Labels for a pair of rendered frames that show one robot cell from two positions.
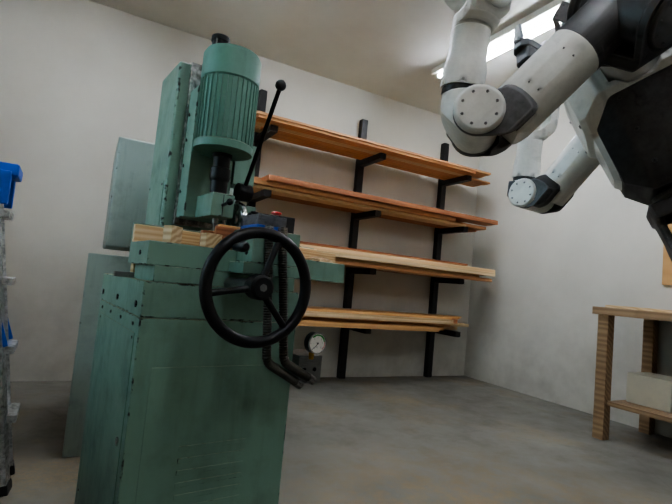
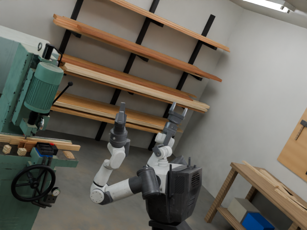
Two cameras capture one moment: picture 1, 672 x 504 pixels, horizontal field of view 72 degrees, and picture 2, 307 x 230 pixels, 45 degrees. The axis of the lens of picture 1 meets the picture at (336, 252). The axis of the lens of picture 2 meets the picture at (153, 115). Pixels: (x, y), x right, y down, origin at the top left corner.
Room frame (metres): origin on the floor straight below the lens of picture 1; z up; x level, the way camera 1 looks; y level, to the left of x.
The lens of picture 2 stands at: (-1.09, -0.05, 2.13)
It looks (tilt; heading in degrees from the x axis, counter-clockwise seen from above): 15 degrees down; 352
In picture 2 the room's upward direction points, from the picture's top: 25 degrees clockwise
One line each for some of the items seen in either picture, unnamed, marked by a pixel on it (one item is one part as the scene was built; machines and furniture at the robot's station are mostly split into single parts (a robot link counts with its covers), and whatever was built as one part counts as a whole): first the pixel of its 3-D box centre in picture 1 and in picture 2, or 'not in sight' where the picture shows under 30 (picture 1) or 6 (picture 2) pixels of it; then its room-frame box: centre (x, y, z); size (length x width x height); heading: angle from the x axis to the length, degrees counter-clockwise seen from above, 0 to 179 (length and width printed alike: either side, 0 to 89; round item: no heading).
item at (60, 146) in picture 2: (264, 251); (46, 144); (1.49, 0.23, 0.92); 0.55 x 0.02 x 0.04; 125
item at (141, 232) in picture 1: (234, 245); (34, 141); (1.45, 0.32, 0.92); 0.60 x 0.02 x 0.05; 125
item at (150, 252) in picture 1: (250, 264); (37, 157); (1.35, 0.24, 0.87); 0.61 x 0.30 x 0.06; 125
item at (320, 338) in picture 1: (314, 345); (55, 192); (1.37, 0.04, 0.65); 0.06 x 0.04 x 0.08; 125
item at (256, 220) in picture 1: (270, 222); (47, 149); (1.28, 0.19, 0.99); 0.13 x 0.11 x 0.06; 125
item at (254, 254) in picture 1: (265, 248); (43, 158); (1.28, 0.20, 0.91); 0.15 x 0.14 x 0.09; 125
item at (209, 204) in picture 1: (214, 209); (28, 128); (1.41, 0.38, 1.03); 0.14 x 0.07 x 0.09; 35
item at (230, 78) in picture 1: (228, 105); (44, 87); (1.39, 0.37, 1.35); 0.18 x 0.18 x 0.31
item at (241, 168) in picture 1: (240, 167); not in sight; (1.65, 0.37, 1.23); 0.09 x 0.08 x 0.15; 35
